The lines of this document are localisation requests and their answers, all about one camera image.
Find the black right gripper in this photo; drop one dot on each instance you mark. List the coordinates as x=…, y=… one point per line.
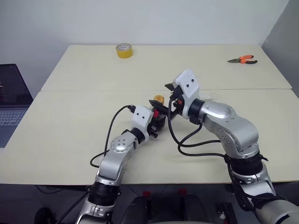
x=176, y=94

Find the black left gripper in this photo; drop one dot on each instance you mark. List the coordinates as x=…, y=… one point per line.
x=158, y=124

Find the clear red-label drink bottle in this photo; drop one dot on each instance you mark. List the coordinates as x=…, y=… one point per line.
x=159, y=98

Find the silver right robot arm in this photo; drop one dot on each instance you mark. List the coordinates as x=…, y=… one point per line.
x=233, y=130

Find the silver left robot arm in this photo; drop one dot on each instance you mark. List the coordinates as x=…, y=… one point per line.
x=114, y=161

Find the yellow tape roll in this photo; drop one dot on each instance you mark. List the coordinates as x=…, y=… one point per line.
x=125, y=52

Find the grey laptop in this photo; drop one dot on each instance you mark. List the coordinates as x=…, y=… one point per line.
x=11, y=93

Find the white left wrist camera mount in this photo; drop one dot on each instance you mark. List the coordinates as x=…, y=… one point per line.
x=141, y=123

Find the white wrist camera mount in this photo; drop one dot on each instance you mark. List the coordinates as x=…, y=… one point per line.
x=141, y=123
x=189, y=93

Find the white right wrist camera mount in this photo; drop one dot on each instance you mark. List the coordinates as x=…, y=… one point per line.
x=189, y=93

